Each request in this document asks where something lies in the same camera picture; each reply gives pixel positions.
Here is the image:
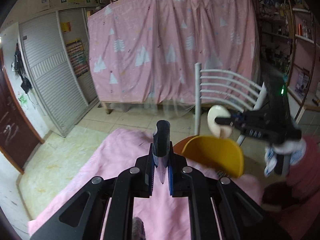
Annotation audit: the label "person's right hand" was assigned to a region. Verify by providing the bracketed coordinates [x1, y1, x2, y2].
[264, 137, 307, 178]

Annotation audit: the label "yellow bin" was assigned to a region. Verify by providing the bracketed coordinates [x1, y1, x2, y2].
[181, 135, 244, 179]

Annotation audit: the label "person's right forearm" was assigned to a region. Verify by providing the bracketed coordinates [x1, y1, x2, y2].
[285, 135, 320, 205]

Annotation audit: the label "black hanging bags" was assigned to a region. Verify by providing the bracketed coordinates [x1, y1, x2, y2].
[11, 42, 33, 93]

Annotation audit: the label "colourful wall poster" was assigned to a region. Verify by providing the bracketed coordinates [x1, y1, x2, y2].
[65, 39, 90, 77]

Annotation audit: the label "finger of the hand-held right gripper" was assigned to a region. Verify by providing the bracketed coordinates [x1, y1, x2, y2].
[215, 114, 245, 126]
[230, 124, 247, 138]

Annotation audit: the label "orange plastic seat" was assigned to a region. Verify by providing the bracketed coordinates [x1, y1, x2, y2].
[172, 137, 191, 156]

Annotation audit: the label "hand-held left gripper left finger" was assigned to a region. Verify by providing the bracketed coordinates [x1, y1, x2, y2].
[29, 142, 155, 240]

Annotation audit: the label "blue white box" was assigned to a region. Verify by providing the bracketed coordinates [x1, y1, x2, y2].
[295, 69, 311, 93]

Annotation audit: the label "pink printed curtain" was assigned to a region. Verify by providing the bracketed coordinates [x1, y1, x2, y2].
[87, 0, 260, 106]

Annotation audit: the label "white louvered wardrobe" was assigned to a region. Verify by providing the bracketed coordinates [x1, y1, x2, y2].
[19, 7, 99, 138]

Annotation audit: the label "beige round lid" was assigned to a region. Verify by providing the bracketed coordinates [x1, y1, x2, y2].
[207, 104, 233, 139]

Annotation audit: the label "white metal chair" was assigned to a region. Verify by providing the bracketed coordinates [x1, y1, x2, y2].
[194, 62, 268, 147]

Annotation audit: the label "yellow sticker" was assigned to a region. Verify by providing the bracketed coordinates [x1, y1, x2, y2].
[60, 21, 72, 34]

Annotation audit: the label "person's left hand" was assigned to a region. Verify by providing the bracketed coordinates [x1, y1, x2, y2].
[131, 217, 146, 240]

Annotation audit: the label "dark red cloth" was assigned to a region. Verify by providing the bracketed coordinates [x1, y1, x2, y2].
[261, 182, 293, 208]

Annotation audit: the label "wooden wall shelf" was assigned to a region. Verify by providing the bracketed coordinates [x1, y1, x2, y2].
[257, 0, 320, 111]

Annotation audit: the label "brown door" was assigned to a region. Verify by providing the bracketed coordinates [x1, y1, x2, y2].
[0, 47, 44, 175]

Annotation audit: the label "pink bed sheet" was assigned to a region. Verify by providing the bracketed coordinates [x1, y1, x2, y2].
[28, 127, 264, 240]

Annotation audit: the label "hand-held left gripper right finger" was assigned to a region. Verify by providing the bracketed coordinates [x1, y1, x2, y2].
[168, 141, 292, 240]

